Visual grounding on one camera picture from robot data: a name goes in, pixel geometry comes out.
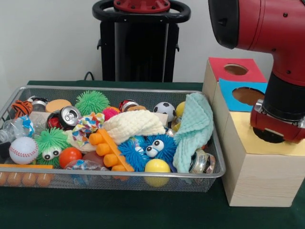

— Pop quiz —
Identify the mint green knitted cloth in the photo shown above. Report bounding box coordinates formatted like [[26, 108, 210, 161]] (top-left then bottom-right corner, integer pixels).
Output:
[[173, 92, 214, 173]]

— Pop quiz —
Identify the cream knitted cloth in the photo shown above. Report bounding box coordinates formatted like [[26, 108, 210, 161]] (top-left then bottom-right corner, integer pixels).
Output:
[[102, 109, 166, 144]]

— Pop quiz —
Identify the green spiky toy with eyes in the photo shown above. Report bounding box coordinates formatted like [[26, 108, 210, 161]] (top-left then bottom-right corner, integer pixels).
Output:
[[33, 127, 72, 167]]

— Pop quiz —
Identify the wooden box with three holes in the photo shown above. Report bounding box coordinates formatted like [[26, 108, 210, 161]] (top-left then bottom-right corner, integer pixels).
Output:
[[202, 58, 305, 208]]

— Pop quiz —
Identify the long orange toy block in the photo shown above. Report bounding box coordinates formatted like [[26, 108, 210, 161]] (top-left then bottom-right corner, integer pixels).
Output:
[[88, 128, 135, 172]]

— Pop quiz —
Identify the shallow clear mesh bin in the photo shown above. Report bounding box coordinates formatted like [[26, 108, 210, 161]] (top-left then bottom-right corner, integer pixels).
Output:
[[0, 85, 226, 193]]

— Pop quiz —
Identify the white baseball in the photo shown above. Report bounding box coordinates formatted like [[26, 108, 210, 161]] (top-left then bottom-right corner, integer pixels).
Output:
[[9, 136, 39, 165]]

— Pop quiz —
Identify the yellow ball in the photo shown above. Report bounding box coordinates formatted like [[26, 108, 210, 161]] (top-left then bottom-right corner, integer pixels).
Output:
[[144, 158, 172, 187]]

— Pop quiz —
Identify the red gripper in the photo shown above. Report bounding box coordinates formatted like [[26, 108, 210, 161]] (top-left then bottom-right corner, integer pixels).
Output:
[[250, 111, 305, 144]]

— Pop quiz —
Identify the blue spiky toy with eyes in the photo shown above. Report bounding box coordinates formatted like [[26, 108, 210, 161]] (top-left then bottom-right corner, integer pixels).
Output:
[[118, 134, 178, 172]]

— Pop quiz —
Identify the green spiky ball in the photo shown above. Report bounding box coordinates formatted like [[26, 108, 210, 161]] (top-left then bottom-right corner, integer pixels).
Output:
[[74, 90, 110, 115]]

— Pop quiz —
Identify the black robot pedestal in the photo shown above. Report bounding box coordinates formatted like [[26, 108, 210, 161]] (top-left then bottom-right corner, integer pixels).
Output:
[[92, 0, 191, 83]]

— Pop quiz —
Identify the orange ball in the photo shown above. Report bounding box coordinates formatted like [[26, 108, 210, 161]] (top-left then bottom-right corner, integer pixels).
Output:
[[59, 147, 83, 169]]

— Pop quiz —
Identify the dark green tablecloth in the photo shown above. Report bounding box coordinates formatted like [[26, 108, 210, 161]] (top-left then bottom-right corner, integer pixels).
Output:
[[0, 80, 305, 229]]

